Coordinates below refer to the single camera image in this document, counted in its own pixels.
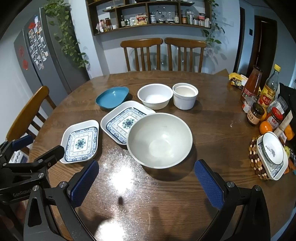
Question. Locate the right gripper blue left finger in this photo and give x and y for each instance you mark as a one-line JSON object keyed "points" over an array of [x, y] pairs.
{"points": [[81, 182]]}

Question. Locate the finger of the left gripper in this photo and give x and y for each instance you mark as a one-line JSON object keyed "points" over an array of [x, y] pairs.
{"points": [[22, 142], [51, 157]]}

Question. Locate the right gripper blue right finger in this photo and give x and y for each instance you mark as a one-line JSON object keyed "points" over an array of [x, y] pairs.
{"points": [[210, 183]]}

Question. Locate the large white bowl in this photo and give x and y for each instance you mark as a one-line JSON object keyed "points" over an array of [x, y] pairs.
{"points": [[159, 140]]}

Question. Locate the large patterned square plate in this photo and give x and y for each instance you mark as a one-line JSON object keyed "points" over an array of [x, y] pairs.
{"points": [[119, 121]]}

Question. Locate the blue oval dish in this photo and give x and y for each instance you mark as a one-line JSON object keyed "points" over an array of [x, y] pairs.
{"points": [[112, 97]]}

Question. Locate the white ramekin cup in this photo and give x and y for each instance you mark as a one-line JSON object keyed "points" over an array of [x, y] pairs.
{"points": [[184, 95]]}

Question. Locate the medium white bowl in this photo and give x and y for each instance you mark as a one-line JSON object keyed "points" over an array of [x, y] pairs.
{"points": [[155, 96]]}

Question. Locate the wooden chair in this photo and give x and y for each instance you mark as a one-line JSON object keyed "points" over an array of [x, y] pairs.
{"points": [[144, 45], [25, 118], [183, 45]]}

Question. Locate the small patterned square plate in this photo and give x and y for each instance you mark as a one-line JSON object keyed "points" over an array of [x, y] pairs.
{"points": [[80, 142]]}

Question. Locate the wooden bead trivet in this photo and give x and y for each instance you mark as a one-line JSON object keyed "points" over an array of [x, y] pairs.
{"points": [[255, 161]]}

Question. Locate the stacked patterned dishes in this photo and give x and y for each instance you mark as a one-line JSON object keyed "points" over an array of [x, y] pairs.
{"points": [[272, 155]]}

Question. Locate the orange fruit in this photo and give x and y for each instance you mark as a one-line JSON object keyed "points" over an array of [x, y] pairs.
{"points": [[265, 127], [289, 133]]}

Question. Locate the dark lid sauce jar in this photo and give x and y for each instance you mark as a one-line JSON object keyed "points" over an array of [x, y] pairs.
{"points": [[255, 114]]}

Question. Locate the grey refrigerator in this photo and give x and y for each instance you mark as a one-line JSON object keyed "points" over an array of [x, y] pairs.
{"points": [[41, 58]]}

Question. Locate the small red label jar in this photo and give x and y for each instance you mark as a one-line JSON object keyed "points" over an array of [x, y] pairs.
{"points": [[248, 103]]}

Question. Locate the red lid chili jar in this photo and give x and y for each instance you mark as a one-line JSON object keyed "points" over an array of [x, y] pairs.
{"points": [[274, 117]]}

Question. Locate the red sauce bottle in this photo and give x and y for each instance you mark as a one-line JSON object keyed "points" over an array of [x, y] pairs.
{"points": [[252, 85]]}

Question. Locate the yellow cap vinegar bottle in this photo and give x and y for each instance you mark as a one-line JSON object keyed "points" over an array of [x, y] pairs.
{"points": [[269, 90]]}

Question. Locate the yellow snack packet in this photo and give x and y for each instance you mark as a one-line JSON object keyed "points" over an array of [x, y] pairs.
{"points": [[237, 80]]}

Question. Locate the hanging green vine plant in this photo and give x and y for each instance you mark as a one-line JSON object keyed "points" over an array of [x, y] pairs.
{"points": [[59, 16]]}

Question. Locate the dark wooden door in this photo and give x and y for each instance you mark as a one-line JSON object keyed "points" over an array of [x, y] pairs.
{"points": [[257, 44]]}

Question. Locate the back left wooden chair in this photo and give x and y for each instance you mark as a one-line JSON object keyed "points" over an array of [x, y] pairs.
{"points": [[144, 45]]}

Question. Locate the back right wooden chair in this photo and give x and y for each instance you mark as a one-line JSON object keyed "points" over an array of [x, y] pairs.
{"points": [[183, 45]]}

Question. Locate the right green vine plant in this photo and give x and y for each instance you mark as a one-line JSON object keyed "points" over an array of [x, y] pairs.
{"points": [[213, 31]]}

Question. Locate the wooden wall shelf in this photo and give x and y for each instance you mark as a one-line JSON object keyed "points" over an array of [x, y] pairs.
{"points": [[118, 11]]}

